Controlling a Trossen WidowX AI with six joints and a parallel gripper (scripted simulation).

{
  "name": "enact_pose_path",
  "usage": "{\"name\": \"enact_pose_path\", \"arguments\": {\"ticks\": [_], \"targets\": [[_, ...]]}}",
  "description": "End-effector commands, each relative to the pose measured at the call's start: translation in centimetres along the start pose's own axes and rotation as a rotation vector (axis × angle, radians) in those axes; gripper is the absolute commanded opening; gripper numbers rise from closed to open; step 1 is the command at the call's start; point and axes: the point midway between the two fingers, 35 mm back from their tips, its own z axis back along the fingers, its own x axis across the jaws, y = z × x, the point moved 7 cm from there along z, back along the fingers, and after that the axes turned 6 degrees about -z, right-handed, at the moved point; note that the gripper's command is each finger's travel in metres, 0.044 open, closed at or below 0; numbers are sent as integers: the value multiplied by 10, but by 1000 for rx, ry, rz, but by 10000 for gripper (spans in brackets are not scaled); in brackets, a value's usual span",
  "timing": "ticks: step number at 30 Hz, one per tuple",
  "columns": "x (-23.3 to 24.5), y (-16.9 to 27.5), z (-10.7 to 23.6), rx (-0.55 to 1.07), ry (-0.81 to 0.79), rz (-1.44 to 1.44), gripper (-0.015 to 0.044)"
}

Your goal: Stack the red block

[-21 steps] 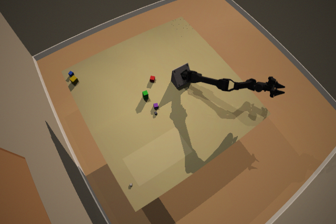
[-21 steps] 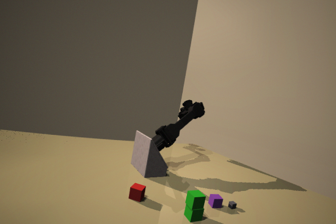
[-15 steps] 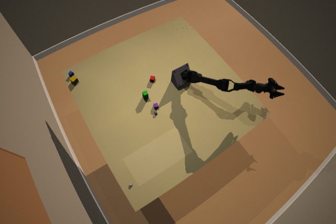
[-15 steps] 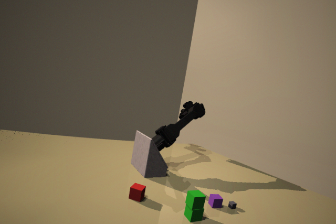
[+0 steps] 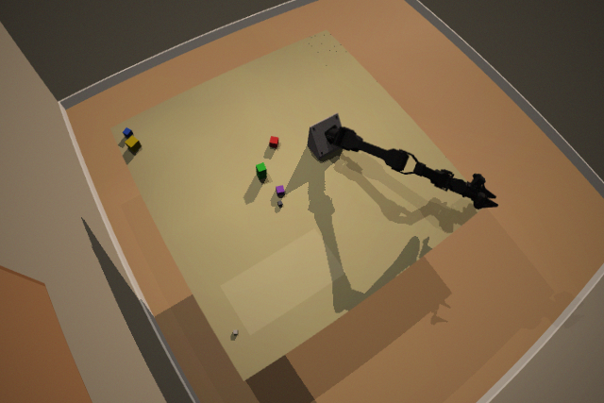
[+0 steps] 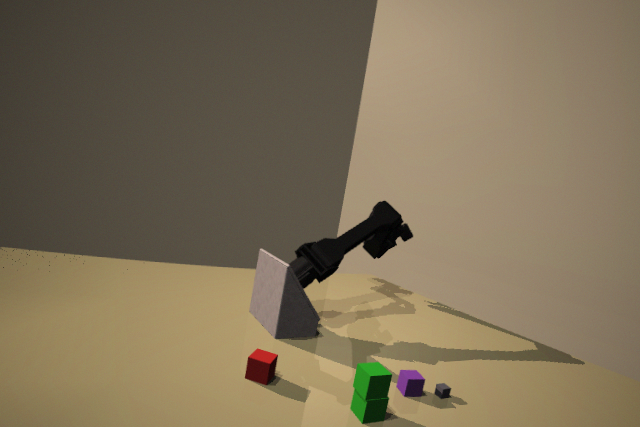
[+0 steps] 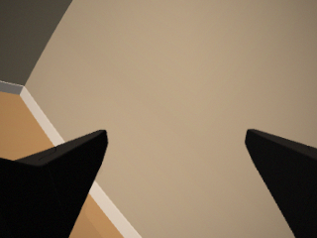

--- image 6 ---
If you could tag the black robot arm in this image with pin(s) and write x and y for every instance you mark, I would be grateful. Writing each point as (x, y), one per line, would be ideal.
(319, 260)

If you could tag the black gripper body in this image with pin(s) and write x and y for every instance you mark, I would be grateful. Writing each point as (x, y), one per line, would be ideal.
(406, 234)

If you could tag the green block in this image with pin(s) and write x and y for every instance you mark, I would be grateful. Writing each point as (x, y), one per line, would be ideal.
(372, 380)
(369, 411)

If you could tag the purple cube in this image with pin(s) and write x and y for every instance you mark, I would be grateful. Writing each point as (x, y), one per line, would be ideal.
(410, 383)

